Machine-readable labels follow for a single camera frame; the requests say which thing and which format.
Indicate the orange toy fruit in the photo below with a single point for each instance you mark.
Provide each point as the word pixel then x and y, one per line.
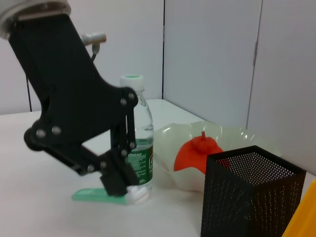
pixel 192 155

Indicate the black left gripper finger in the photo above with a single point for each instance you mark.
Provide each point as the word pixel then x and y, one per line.
pixel 113 182
pixel 129 138

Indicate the green glass fruit plate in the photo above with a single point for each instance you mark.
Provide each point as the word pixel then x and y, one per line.
pixel 168 140

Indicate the yellow plastic bin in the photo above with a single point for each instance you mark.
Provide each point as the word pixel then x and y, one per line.
pixel 303 217

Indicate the black mesh pen holder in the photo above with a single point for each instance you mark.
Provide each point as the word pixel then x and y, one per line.
pixel 234 197

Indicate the clear bottle with green label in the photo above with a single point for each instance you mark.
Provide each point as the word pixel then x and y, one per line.
pixel 144 123

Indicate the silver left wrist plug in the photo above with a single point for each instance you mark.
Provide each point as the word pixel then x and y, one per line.
pixel 93 38

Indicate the green pen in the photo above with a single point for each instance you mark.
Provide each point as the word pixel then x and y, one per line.
pixel 89 195

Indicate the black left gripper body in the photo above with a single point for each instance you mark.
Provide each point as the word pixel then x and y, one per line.
pixel 64 98

